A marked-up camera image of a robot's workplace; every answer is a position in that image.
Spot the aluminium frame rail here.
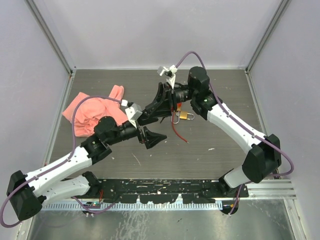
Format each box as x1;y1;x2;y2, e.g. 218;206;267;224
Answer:
41;178;297;201

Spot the pink cloth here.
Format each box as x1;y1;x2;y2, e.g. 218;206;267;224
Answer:
62;92;128;137

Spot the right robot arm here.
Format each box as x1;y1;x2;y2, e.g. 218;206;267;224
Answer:
138;66;282;197

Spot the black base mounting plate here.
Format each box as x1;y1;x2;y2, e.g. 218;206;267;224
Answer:
71;177;250;205

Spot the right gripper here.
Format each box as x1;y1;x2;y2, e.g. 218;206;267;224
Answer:
146;82;197;119

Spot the slotted cable duct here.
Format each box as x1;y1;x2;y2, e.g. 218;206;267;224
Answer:
42;200;223;211

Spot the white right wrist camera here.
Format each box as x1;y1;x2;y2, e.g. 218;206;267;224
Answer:
157;65;178;89

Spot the red cable seal lock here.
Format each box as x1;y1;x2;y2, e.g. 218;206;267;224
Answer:
171;107;191;144

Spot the small brass padlock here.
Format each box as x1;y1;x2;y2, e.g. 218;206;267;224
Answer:
179;111;195;121

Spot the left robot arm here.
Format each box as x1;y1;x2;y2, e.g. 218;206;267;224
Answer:
5;116;167;222

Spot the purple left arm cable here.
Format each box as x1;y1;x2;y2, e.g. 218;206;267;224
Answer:
0;96;131;228

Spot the large brass padlock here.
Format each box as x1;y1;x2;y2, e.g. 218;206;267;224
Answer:
171;107;181;125

